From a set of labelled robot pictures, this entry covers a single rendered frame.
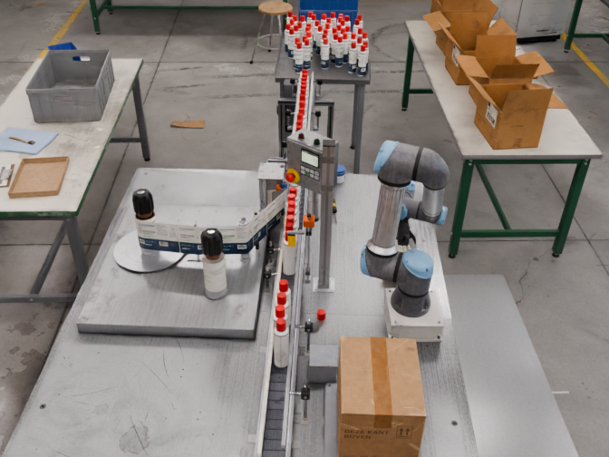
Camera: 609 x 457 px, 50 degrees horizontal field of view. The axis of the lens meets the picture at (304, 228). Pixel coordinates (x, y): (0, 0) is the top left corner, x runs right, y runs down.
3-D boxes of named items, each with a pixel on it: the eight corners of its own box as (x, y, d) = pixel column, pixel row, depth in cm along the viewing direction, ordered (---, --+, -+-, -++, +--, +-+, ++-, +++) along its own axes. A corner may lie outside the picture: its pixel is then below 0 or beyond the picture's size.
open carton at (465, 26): (429, 64, 473) (436, 12, 451) (491, 63, 476) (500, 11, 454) (442, 87, 442) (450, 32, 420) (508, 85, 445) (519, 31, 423)
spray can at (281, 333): (275, 356, 235) (274, 315, 222) (289, 357, 235) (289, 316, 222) (274, 368, 231) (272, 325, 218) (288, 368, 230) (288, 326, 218)
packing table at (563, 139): (395, 106, 593) (404, 20, 547) (484, 106, 595) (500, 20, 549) (443, 262, 417) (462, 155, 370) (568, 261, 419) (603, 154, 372)
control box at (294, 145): (302, 170, 259) (302, 127, 248) (337, 185, 251) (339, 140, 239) (285, 181, 252) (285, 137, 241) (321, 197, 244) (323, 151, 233)
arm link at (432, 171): (458, 148, 214) (449, 207, 259) (424, 140, 217) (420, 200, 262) (449, 179, 211) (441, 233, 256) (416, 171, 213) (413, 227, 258)
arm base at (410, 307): (389, 287, 258) (392, 269, 252) (428, 290, 258) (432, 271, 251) (391, 316, 246) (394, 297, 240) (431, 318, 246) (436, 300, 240)
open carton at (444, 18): (418, 42, 508) (423, -7, 486) (474, 40, 512) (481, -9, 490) (430, 62, 477) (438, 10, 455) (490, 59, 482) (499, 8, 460)
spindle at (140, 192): (142, 240, 286) (132, 185, 269) (162, 241, 286) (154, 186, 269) (137, 254, 279) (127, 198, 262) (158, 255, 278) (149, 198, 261)
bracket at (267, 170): (260, 163, 292) (260, 161, 291) (285, 164, 292) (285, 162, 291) (256, 179, 281) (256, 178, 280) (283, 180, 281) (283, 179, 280)
